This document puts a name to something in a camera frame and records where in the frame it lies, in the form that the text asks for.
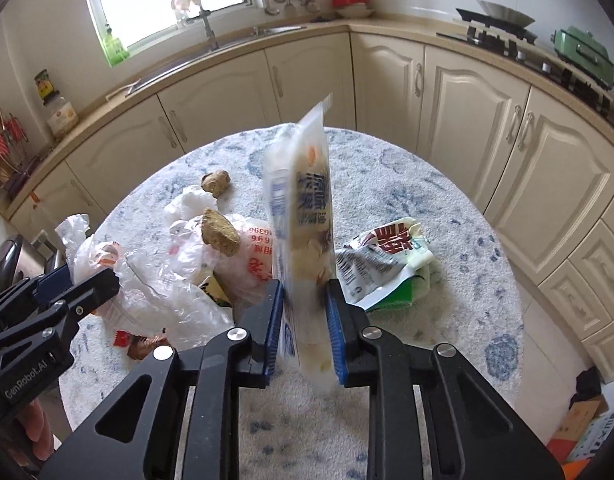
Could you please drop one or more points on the brown snack wrapper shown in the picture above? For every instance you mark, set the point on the brown snack wrapper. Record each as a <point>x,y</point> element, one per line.
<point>147,346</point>

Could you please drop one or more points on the person's left hand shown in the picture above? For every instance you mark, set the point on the person's left hand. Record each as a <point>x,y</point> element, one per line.
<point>37,430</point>

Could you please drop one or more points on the red print plastic bag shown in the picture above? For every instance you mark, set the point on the red print plastic bag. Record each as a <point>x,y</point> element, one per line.
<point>247,260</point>

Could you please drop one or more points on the steel sink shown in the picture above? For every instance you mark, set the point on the steel sink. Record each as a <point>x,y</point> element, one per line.
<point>197,57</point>

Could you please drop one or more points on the black cloth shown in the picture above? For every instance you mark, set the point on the black cloth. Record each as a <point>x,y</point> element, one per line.
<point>587,385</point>

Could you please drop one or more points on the labelled glass jar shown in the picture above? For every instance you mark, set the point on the labelled glass jar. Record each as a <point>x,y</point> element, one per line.
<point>62,117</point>

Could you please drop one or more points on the clear white snack packet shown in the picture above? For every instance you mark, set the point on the clear white snack packet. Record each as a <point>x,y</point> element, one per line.
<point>307,210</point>

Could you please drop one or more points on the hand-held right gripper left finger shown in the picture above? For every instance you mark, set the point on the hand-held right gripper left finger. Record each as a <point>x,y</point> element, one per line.
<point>273,330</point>

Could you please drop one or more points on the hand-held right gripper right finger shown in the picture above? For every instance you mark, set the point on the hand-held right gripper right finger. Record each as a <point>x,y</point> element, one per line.
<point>337,335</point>

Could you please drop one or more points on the green electric pot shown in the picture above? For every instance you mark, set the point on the green electric pot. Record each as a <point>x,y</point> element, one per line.
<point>584,55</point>

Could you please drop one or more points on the red white bowl stack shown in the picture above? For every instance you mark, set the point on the red white bowl stack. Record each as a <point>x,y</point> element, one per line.
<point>353,4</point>

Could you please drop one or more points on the white rice bag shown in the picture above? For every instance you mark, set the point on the white rice bag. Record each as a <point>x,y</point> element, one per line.
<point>599,435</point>

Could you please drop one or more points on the cream kitchen cabinets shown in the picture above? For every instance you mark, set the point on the cream kitchen cabinets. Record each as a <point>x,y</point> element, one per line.
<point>467,135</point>

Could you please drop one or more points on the blue patterned white tablecloth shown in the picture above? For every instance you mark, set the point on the blue patterned white tablecloth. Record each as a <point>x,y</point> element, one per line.
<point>437,285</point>

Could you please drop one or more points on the black gas stove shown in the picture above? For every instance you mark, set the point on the black gas stove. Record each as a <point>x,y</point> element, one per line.
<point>527,50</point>

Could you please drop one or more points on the white crumpled plastic bag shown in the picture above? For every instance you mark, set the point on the white crumpled plastic bag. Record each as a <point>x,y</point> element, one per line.
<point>192,205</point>

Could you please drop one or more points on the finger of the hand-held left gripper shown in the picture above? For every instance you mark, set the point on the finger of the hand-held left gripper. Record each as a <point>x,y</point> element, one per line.
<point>94,285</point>
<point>54,280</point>

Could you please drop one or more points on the small red wrapper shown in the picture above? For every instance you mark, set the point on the small red wrapper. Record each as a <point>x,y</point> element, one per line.
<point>121,337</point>

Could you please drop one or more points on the shiny metal appliance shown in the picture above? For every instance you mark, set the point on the shiny metal appliance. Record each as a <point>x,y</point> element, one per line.
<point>12,260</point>

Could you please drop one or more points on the brown cardboard box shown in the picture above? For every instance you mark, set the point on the brown cardboard box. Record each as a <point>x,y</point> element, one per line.
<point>579,417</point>

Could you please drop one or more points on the green white food wrapper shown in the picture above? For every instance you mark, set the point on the green white food wrapper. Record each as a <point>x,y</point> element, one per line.
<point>382,265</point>

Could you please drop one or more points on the large brown fibrous lump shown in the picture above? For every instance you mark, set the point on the large brown fibrous lump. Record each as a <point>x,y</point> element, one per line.
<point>219,232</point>

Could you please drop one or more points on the metal faucet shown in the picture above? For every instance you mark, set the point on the metal faucet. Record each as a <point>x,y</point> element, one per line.
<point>207,25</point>

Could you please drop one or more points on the green windowsill container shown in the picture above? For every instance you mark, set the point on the green windowsill container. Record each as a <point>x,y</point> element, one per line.
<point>112,47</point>

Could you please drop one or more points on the orange plastic bag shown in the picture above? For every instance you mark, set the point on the orange plastic bag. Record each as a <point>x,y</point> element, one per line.
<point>574,471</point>

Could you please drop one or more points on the small brown fibrous lump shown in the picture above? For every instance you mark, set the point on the small brown fibrous lump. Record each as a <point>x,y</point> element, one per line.
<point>216,181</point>

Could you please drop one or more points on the clear plastic bag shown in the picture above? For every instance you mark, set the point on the clear plastic bag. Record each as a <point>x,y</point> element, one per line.
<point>152,290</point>

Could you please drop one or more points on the kitchen utensil holder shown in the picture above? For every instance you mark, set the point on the kitchen utensil holder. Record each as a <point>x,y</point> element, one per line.
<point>7,145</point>

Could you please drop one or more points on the steel wok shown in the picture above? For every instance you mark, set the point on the steel wok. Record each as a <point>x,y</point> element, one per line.
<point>504,12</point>

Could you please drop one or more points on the green label bottle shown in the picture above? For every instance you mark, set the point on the green label bottle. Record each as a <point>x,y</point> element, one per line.
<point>46,85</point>

